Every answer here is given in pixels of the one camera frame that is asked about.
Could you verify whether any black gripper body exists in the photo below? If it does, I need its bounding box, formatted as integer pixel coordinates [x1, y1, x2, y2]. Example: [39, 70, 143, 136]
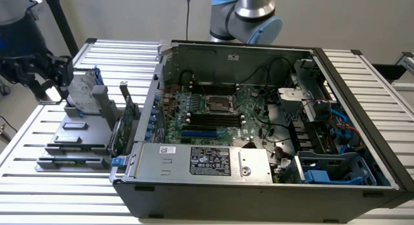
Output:
[0, 52, 55, 87]

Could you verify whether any blue disk caddy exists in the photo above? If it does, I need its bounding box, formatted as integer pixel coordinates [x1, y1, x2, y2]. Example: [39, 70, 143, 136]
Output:
[89, 65, 104, 87]

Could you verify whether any silver hard disk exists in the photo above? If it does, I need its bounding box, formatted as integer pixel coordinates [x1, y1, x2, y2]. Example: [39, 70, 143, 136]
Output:
[65, 74, 98, 114]

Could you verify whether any black stand pole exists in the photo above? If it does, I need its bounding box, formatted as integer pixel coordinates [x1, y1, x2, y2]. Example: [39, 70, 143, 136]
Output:
[41, 0, 80, 56]

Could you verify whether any grey parts rack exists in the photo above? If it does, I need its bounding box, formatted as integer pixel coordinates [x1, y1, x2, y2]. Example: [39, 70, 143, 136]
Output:
[33, 85, 144, 173]

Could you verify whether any green graphics card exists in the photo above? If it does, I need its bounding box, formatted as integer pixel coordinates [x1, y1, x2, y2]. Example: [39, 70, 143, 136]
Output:
[108, 81, 140, 158]

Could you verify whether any black RAM slot bank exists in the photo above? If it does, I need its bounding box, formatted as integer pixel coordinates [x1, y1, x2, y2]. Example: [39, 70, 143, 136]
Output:
[186, 112, 244, 127]
[190, 82, 239, 95]

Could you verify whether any black expansion slot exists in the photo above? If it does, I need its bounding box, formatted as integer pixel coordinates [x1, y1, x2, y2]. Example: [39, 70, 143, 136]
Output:
[182, 124, 218, 132]

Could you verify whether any blue expansion slot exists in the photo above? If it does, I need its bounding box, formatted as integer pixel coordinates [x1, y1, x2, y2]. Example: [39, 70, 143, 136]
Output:
[180, 131, 218, 139]

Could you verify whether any silver power supply unit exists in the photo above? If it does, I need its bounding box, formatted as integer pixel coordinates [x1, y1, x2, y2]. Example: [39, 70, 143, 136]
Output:
[124, 142, 275, 185]

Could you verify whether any green motherboard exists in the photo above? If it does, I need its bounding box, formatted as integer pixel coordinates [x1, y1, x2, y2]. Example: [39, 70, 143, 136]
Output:
[158, 85, 279, 148]

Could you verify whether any grey metal drive cage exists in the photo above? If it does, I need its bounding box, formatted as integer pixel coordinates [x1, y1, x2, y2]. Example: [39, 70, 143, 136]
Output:
[276, 58, 345, 122]

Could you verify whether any open black PC case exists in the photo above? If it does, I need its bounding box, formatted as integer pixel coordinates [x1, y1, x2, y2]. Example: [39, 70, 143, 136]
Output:
[110, 39, 414, 223]

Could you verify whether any black fan shroud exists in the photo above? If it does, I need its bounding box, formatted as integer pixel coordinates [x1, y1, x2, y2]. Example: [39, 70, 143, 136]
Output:
[287, 117, 331, 153]

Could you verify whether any blue plastic disk bay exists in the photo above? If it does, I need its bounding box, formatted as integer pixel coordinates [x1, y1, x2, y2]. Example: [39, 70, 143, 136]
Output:
[292, 150, 378, 186]

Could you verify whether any black floor cable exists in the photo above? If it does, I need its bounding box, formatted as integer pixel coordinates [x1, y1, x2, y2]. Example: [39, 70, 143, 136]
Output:
[0, 115, 17, 139]

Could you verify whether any black looped power wire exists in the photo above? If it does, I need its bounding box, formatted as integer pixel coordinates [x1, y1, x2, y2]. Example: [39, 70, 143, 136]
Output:
[179, 70, 195, 90]

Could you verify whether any thin black hanging cable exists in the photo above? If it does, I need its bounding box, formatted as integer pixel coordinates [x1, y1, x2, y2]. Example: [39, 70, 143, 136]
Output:
[186, 0, 192, 41]

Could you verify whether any CPU socket metal frame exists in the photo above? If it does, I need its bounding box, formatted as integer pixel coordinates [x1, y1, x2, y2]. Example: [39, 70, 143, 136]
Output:
[200, 95, 236, 113]

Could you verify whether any long black case wire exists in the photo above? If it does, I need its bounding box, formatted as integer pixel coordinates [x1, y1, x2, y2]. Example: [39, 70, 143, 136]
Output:
[240, 57, 294, 90]

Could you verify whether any blue flat data wire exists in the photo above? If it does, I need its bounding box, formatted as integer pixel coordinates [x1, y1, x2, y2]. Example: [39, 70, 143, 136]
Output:
[322, 108, 357, 153]

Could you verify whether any red wire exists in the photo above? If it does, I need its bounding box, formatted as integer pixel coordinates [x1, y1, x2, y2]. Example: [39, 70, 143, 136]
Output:
[335, 124, 362, 151]

